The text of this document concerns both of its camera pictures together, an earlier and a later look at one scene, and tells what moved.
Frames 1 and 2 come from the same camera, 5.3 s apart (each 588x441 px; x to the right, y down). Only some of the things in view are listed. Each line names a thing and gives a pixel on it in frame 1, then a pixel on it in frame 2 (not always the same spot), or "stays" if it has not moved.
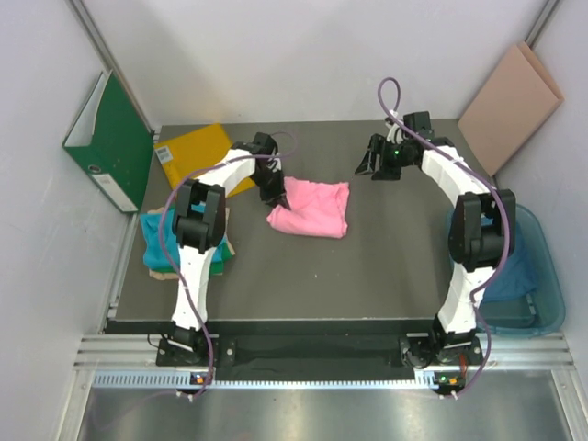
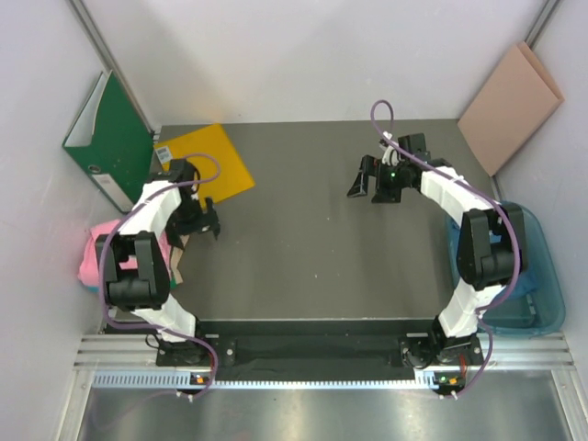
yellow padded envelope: [186, 156] stays
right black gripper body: [395, 157] -> [390, 182]
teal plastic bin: [525, 297] stays
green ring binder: [112, 141] stays
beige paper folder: [516, 101] stays
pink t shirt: [316, 208] -> [89, 269]
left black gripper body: [270, 185] -> [190, 219]
